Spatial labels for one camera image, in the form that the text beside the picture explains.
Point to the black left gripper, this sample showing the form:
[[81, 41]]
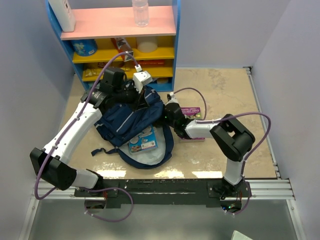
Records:
[[142, 102]]

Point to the purple treehouse storey book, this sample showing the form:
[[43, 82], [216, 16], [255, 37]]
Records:
[[192, 113]]

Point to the blue children's book underneath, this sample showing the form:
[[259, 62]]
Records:
[[143, 141]]

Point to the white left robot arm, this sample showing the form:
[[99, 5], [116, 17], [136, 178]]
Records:
[[51, 163]]

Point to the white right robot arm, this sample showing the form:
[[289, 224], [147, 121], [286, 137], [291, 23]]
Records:
[[232, 137]]

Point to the orange snack bag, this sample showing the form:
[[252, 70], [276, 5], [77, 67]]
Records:
[[122, 46]]

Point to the orange flat box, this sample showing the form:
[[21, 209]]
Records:
[[151, 62]]

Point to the yellow snack packet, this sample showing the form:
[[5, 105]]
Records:
[[91, 72]]

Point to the white round container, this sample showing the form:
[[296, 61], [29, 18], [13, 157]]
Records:
[[147, 44]]

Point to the blue wooden shelf unit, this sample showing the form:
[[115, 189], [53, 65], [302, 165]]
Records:
[[104, 35]]

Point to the blue round tin can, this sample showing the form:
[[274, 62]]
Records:
[[84, 47]]

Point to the clear plastic water bottle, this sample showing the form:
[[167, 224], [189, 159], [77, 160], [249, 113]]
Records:
[[140, 12]]

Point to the white rectangular box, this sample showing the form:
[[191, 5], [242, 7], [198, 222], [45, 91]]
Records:
[[64, 14]]

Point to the white paper corner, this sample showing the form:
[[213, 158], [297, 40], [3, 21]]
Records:
[[236, 235]]

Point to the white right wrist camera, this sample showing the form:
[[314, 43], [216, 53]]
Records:
[[171, 98]]

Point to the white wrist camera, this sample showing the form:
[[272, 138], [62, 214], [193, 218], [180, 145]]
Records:
[[141, 78], [171, 98]]

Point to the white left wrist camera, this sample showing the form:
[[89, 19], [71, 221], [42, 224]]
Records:
[[141, 78]]

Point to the aluminium frame rail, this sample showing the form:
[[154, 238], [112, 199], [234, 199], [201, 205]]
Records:
[[271, 189]]

